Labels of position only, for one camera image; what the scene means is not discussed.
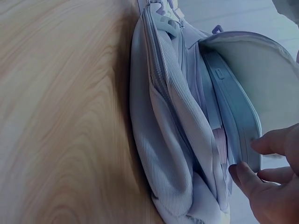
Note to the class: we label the person's right hand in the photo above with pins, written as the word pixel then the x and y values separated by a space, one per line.
pixel 275 200

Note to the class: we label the light grey ribbed backpack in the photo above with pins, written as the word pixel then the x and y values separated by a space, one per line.
pixel 172 121

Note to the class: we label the person's right thumb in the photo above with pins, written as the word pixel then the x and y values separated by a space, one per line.
pixel 275 142

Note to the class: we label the person's right fingers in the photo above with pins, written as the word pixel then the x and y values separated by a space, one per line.
pixel 243 179

